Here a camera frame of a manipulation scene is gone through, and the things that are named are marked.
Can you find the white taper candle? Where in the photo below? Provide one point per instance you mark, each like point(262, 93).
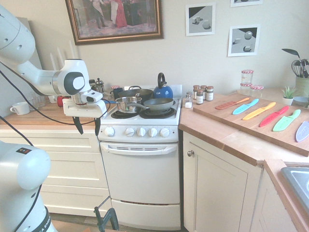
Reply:
point(60, 56)
point(52, 61)

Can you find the red checkered lid jar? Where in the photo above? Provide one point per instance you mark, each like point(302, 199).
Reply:
point(115, 87)

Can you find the stainless steel sink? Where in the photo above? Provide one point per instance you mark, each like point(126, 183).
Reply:
point(298, 184)

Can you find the tall checkered lid glass jar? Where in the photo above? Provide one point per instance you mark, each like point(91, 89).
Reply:
point(247, 76)

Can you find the red sheathed knife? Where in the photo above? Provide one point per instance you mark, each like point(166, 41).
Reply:
point(274, 116)

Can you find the partly visible art print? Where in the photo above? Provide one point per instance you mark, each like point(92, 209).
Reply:
point(246, 2)

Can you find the round metal cabinet knob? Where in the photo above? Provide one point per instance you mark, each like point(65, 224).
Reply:
point(190, 153)

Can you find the dark blue mug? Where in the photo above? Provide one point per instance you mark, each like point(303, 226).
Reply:
point(116, 93)

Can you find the cream corner cabinet door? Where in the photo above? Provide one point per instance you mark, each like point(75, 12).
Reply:
point(217, 191)

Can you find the grey cube art print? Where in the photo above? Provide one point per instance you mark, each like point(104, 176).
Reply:
point(200, 19)

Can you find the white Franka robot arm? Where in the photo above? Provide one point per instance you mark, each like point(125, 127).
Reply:
point(23, 75)

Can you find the glass salt shaker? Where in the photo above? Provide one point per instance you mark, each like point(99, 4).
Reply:
point(188, 101)

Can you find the stainless steel saucepan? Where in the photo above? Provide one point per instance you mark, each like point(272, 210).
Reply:
point(127, 104)

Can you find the grey sphere art print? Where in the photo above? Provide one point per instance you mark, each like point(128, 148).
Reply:
point(243, 40)

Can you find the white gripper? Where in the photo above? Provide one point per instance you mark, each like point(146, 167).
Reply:
point(82, 109)

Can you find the light blue bowl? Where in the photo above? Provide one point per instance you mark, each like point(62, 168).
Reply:
point(301, 100)

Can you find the white coffee cup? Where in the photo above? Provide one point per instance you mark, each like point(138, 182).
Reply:
point(20, 107)

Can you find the framed oil painting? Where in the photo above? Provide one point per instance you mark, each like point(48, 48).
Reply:
point(116, 18)

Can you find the orange sheathed knife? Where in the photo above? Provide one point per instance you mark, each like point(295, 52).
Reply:
point(229, 104)

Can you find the cream drawer cabinet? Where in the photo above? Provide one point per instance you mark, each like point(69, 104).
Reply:
point(70, 169)

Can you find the clear drinking glass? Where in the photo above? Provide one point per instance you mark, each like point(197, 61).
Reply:
point(39, 99)

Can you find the white freestanding stove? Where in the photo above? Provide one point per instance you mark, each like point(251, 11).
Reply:
point(142, 154)

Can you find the white stove bottom drawer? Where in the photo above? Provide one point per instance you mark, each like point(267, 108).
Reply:
point(146, 214)

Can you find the white oven door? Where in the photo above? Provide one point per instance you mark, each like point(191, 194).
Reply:
point(141, 172)

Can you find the brown lid spice jar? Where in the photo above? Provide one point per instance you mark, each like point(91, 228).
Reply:
point(200, 97)
point(209, 93)
point(204, 89)
point(196, 90)

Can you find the green sheathed knife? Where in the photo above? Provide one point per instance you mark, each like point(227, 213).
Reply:
point(286, 121)

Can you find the red small object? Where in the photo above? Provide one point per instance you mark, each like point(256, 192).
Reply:
point(60, 101)

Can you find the light blue sheathed knife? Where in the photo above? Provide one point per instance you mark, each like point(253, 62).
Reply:
point(245, 106)

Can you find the yellow sheathed knife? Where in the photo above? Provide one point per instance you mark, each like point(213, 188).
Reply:
point(259, 111)

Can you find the dark green plant leaf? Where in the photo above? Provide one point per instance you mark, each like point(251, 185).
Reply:
point(290, 51)

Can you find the green utensil holder pot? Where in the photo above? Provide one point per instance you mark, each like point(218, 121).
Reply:
point(302, 85)

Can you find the white stove knob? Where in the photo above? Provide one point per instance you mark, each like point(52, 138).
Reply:
point(152, 132)
point(141, 132)
point(109, 131)
point(130, 132)
point(164, 132)

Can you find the glass french press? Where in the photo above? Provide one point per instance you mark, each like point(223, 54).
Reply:
point(99, 85)

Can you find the black clamp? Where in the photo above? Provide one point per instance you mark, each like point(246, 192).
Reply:
point(106, 218)

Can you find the small potted succulent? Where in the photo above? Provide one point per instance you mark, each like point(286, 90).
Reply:
point(288, 95)

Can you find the grey frying pan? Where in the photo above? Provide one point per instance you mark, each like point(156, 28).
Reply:
point(159, 103)

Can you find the dark wok pan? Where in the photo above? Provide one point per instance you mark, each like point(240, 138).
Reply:
point(135, 92)

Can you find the blue enamel kettle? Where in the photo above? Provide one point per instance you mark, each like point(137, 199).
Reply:
point(163, 90)

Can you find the lilac sheathed knife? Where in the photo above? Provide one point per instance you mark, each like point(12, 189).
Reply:
point(302, 132)

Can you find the short checkered lid glass jar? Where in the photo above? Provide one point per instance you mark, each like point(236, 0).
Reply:
point(245, 89)
point(256, 90)

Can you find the wooden cutting board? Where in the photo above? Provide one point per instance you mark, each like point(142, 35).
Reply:
point(251, 125)

